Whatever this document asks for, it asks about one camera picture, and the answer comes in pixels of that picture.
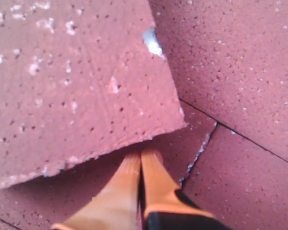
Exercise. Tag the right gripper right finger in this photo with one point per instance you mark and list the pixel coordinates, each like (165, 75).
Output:
(165, 206)

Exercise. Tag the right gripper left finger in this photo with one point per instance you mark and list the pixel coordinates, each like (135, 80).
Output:
(116, 205)

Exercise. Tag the red brick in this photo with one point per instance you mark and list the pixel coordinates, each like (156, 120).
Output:
(37, 204)
(229, 59)
(242, 184)
(79, 79)

